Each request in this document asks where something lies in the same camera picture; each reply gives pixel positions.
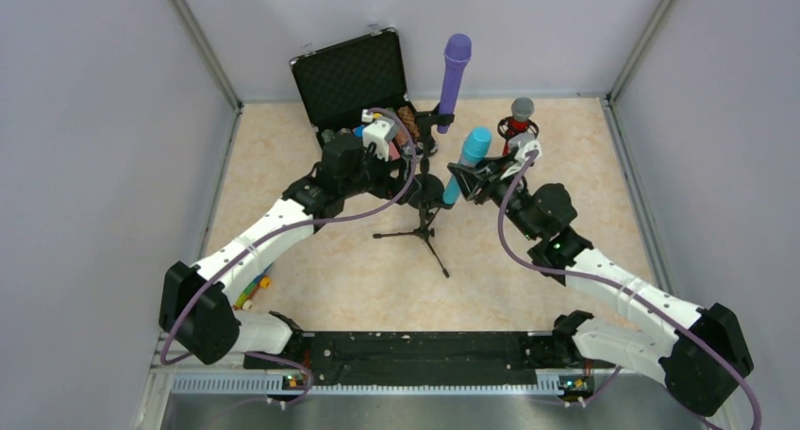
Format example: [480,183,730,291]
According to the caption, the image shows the light blue microphone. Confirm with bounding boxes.
[442,126,492,206]

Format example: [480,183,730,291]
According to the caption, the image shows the black shock mount tripod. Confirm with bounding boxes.
[497,116,540,155]

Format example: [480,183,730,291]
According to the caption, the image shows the black round base mic stand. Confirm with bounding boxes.
[407,104,455,211]

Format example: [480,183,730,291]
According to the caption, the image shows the black tripod mic stand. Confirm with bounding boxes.
[372,190,451,278]

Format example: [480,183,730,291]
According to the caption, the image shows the red glitter microphone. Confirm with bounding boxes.
[497,97,540,155]

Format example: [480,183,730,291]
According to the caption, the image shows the purple microphone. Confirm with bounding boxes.
[437,33,472,134]

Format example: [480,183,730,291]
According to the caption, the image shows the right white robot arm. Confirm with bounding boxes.
[447,154,763,429]

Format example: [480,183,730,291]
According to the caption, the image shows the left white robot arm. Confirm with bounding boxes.
[158,134,419,365]

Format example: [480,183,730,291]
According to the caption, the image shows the orange black chip row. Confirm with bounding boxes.
[396,106,420,138]

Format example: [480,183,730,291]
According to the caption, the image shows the black poker chip case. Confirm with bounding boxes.
[290,27,417,146]

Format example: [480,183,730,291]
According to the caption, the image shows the colourful toy blocks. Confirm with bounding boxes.
[233,275,271,310]

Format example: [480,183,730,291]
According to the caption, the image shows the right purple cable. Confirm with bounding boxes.
[496,151,764,430]

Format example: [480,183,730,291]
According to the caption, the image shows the purple cable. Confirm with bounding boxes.
[158,107,419,409]
[496,151,764,430]

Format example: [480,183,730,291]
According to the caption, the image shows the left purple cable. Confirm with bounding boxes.
[158,107,419,409]

